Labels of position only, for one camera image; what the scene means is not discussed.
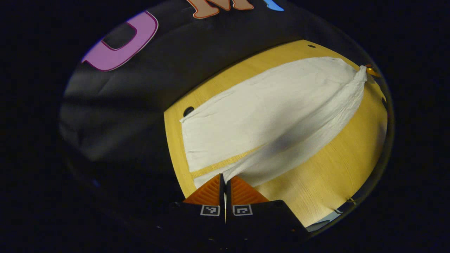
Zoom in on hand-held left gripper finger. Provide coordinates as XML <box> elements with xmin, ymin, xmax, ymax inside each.
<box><xmin>165</xmin><ymin>173</ymin><xmax>225</xmax><ymax>243</ymax></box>
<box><xmin>226</xmin><ymin>176</ymin><xmax>310</xmax><ymax>244</ymax></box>

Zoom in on black backdrop cloth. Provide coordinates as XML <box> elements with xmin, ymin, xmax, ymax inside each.
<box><xmin>58</xmin><ymin>0</ymin><xmax>352</xmax><ymax>197</ymax></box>

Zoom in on white jeans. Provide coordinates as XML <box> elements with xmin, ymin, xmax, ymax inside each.
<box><xmin>180</xmin><ymin>56</ymin><xmax>368</xmax><ymax>190</ymax></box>

